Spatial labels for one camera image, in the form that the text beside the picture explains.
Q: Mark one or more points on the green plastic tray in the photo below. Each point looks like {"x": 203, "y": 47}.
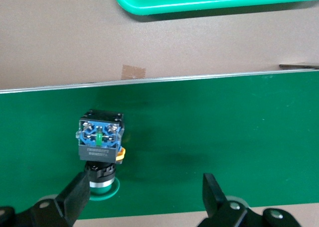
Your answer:
{"x": 211, "y": 0}

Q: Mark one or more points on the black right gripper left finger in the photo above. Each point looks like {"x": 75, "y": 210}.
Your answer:
{"x": 72, "y": 204}

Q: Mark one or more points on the brown tape piece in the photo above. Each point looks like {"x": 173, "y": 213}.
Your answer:
{"x": 133, "y": 72}

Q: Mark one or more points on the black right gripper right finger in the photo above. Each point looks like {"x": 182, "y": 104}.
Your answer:
{"x": 214, "y": 199}

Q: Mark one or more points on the green conveyor belt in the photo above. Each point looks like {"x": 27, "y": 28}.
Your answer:
{"x": 199, "y": 137}

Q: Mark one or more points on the green mushroom push button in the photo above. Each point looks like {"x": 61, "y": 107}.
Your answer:
{"x": 98, "y": 137}

